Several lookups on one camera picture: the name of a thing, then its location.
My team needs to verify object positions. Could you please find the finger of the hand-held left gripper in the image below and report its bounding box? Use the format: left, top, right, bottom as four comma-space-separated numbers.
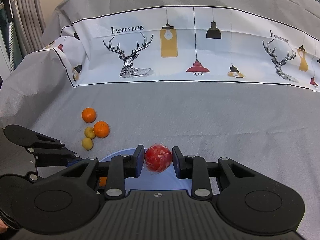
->
25, 133, 81, 168

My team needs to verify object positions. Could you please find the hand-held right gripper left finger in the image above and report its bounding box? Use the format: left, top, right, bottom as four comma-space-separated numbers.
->
64, 144, 146, 200

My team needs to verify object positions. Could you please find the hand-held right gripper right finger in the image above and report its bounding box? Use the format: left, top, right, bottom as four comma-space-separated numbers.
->
172, 146, 253, 198

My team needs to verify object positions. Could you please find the small red fruit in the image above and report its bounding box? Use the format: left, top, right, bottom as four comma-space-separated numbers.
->
144, 143, 173, 173

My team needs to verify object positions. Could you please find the light blue round bowl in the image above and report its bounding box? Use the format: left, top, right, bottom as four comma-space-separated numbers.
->
99, 149, 194, 197

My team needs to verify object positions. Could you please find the small yellow fruit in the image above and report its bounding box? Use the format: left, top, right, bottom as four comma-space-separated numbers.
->
84, 127, 96, 140
81, 137, 94, 151

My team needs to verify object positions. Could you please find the grey printed bedsheet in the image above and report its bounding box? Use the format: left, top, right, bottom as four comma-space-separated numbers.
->
0, 0, 320, 230

